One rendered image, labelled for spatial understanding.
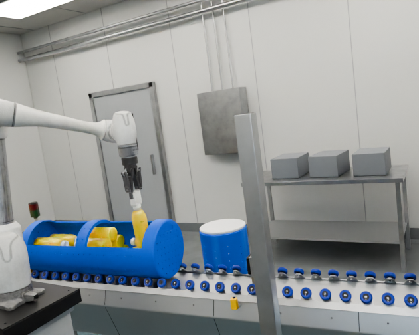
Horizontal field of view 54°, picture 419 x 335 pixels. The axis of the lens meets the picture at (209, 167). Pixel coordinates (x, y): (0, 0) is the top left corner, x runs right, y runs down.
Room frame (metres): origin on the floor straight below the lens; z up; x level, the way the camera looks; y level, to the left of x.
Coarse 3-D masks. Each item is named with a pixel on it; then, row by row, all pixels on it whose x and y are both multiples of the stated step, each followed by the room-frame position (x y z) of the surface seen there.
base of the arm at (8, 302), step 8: (24, 288) 1.60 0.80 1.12; (32, 288) 1.65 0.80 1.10; (40, 288) 1.68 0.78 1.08; (0, 296) 1.56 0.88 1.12; (8, 296) 1.56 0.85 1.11; (16, 296) 1.57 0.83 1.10; (24, 296) 1.59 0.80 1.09; (32, 296) 1.57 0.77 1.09; (0, 304) 1.55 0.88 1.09; (8, 304) 1.54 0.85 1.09; (16, 304) 1.55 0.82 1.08
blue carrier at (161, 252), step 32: (32, 224) 2.28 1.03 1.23; (64, 224) 2.36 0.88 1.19; (96, 224) 2.10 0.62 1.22; (128, 224) 2.16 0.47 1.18; (160, 224) 1.91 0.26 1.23; (32, 256) 2.15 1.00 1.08; (64, 256) 2.05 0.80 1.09; (96, 256) 1.96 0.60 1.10; (128, 256) 1.87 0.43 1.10; (160, 256) 1.86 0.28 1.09
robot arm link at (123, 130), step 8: (120, 112) 1.91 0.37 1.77; (128, 112) 1.93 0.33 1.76; (112, 120) 1.93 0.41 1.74; (120, 120) 1.90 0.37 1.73; (128, 120) 1.91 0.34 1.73; (112, 128) 1.93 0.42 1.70; (120, 128) 1.89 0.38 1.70; (128, 128) 1.90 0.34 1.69; (112, 136) 1.96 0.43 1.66; (120, 136) 1.90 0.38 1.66; (128, 136) 1.90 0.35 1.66; (136, 136) 1.94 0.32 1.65; (120, 144) 1.91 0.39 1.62
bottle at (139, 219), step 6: (138, 210) 1.93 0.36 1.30; (132, 216) 1.92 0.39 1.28; (138, 216) 1.91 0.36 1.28; (144, 216) 1.93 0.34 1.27; (132, 222) 1.93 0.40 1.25; (138, 222) 1.91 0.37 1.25; (144, 222) 1.92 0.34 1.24; (138, 228) 1.91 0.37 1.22; (144, 228) 1.92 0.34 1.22; (138, 234) 1.91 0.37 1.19; (138, 240) 1.91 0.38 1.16; (138, 246) 1.92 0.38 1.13
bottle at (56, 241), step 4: (36, 240) 2.23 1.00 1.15; (40, 240) 2.22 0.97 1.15; (44, 240) 2.20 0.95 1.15; (48, 240) 2.19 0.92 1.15; (52, 240) 2.18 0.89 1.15; (56, 240) 2.17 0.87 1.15; (60, 240) 2.18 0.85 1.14; (36, 244) 2.22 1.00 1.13; (40, 244) 2.20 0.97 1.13; (44, 244) 2.19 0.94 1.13; (48, 244) 2.18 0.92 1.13; (52, 244) 2.17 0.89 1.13; (56, 244) 2.16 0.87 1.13; (60, 244) 2.16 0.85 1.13
